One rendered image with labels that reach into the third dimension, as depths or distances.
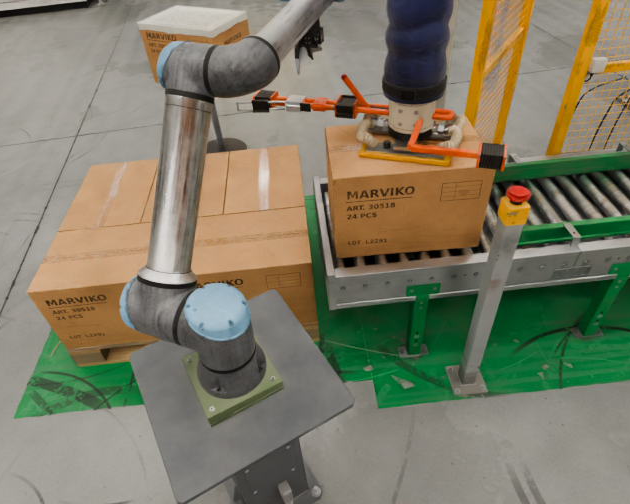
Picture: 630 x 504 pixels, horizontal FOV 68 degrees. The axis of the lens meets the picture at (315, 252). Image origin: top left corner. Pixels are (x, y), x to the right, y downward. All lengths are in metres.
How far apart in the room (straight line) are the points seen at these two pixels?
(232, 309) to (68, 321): 1.33
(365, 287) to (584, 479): 1.10
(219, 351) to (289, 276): 0.89
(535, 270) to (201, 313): 1.41
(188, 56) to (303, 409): 0.92
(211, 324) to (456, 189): 1.10
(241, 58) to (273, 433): 0.92
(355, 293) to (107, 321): 1.13
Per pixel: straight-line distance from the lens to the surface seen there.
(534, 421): 2.26
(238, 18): 3.41
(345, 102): 1.89
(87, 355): 2.54
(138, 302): 1.25
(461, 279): 1.98
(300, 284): 2.04
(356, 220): 1.83
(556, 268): 2.13
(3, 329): 3.05
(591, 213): 2.41
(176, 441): 1.34
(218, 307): 1.14
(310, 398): 1.32
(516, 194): 1.53
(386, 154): 1.80
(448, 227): 1.94
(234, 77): 1.13
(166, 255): 1.20
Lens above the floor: 1.89
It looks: 42 degrees down
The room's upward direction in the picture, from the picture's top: 5 degrees counter-clockwise
